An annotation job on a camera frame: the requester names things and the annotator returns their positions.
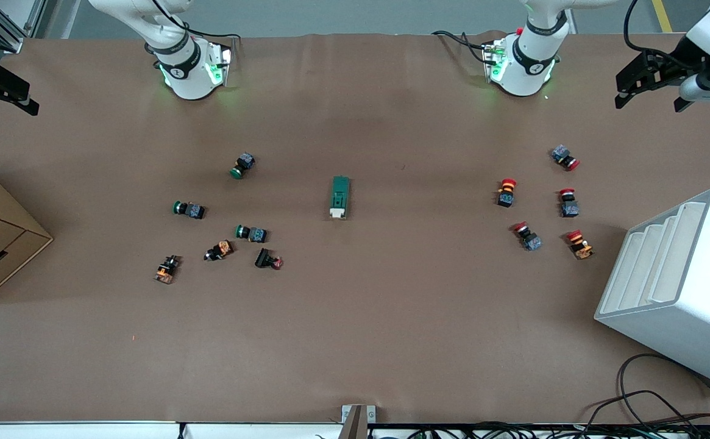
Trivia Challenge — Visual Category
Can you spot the green load switch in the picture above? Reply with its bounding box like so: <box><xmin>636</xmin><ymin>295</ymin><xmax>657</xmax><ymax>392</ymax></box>
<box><xmin>329</xmin><ymin>176</ymin><xmax>351</xmax><ymax>221</ymax></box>

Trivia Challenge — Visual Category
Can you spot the red button blue contact block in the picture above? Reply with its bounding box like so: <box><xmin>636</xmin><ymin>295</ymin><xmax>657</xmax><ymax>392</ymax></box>
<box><xmin>559</xmin><ymin>188</ymin><xmax>580</xmax><ymax>218</ymax></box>
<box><xmin>552</xmin><ymin>145</ymin><xmax>581</xmax><ymax>172</ymax></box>
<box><xmin>511</xmin><ymin>221</ymin><xmax>543</xmax><ymax>252</ymax></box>

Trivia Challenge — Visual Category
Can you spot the red button orange contact block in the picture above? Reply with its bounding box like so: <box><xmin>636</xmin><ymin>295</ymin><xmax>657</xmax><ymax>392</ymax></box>
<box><xmin>566</xmin><ymin>229</ymin><xmax>595</xmax><ymax>260</ymax></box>

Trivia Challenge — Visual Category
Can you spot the white stepped storage box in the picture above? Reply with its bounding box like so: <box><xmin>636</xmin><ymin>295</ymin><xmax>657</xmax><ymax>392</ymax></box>
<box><xmin>594</xmin><ymin>188</ymin><xmax>710</xmax><ymax>394</ymax></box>

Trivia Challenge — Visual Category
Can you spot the green button blue contact block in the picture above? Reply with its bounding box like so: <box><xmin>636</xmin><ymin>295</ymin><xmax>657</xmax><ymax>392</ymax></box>
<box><xmin>230</xmin><ymin>152</ymin><xmax>256</xmax><ymax>180</ymax></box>
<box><xmin>235</xmin><ymin>224</ymin><xmax>268</xmax><ymax>243</ymax></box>
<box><xmin>172</xmin><ymin>200</ymin><xmax>206</xmax><ymax>220</ymax></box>

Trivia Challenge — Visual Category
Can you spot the black button orange block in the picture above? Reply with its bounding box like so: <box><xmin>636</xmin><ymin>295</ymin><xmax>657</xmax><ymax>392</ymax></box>
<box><xmin>154</xmin><ymin>255</ymin><xmax>181</xmax><ymax>285</ymax></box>

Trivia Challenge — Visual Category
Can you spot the white-tipped button orange block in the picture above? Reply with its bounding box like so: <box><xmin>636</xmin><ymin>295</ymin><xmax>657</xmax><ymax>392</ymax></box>
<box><xmin>204</xmin><ymin>240</ymin><xmax>235</xmax><ymax>262</ymax></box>

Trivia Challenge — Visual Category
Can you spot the brown table cover sheet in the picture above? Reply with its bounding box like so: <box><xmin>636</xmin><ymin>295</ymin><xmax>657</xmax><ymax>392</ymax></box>
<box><xmin>0</xmin><ymin>32</ymin><xmax>710</xmax><ymax>424</ymax></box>

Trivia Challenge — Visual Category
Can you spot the red button orange ring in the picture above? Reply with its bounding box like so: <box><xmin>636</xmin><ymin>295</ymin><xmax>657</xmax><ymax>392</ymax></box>
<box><xmin>496</xmin><ymin>178</ymin><xmax>517</xmax><ymax>209</ymax></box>

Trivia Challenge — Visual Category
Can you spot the black left arm base cable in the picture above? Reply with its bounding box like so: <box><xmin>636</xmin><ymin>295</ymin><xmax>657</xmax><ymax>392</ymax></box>
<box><xmin>431</xmin><ymin>29</ymin><xmax>499</xmax><ymax>57</ymax></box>

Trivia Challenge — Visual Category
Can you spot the black arm base cable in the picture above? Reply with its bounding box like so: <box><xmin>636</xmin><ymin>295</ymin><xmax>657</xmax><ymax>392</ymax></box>
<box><xmin>431</xmin><ymin>29</ymin><xmax>499</xmax><ymax>57</ymax></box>
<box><xmin>151</xmin><ymin>0</ymin><xmax>244</xmax><ymax>43</ymax></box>

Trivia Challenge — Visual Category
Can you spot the black right arm base cable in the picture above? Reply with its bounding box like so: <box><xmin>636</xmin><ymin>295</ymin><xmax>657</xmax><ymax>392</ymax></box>
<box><xmin>151</xmin><ymin>0</ymin><xmax>244</xmax><ymax>43</ymax></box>

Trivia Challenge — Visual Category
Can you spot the black looped cable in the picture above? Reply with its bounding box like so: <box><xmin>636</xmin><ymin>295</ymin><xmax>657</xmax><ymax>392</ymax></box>
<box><xmin>619</xmin><ymin>354</ymin><xmax>710</xmax><ymax>427</ymax></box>

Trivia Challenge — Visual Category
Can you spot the black floor cable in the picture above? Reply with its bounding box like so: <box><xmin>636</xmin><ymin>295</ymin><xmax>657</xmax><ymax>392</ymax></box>
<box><xmin>580</xmin><ymin>390</ymin><xmax>710</xmax><ymax>427</ymax></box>

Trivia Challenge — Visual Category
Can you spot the white table edge rail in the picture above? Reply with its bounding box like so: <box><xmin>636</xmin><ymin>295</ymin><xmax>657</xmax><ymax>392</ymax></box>
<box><xmin>0</xmin><ymin>422</ymin><xmax>343</xmax><ymax>439</ymax></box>

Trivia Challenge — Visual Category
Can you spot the black cable along edge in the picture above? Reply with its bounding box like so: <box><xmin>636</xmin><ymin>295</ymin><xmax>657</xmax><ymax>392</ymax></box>
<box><xmin>370</xmin><ymin>421</ymin><xmax>710</xmax><ymax>439</ymax></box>

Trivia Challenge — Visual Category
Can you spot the metal edge bracket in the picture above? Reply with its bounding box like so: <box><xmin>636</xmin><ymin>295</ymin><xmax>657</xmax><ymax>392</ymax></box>
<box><xmin>341</xmin><ymin>404</ymin><xmax>377</xmax><ymax>439</ymax></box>

